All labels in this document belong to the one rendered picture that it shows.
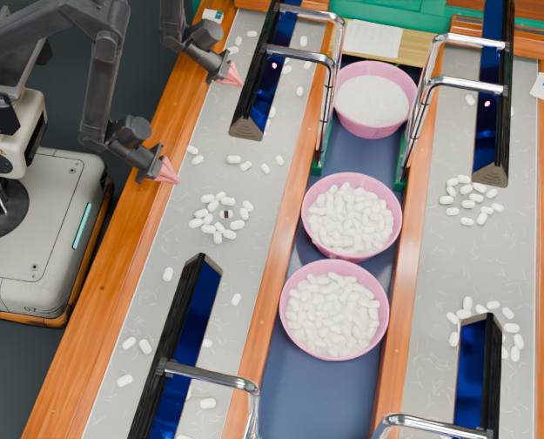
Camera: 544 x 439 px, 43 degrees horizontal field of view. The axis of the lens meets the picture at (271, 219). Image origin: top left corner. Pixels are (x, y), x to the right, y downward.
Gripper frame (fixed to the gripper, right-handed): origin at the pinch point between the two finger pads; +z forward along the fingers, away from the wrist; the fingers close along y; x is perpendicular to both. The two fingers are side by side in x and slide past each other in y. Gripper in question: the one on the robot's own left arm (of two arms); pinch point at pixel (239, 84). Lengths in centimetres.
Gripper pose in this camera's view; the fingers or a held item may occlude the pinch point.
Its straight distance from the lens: 202.4
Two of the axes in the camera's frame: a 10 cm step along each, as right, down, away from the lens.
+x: -6.6, 2.7, 7.0
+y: 2.2, -8.2, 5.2
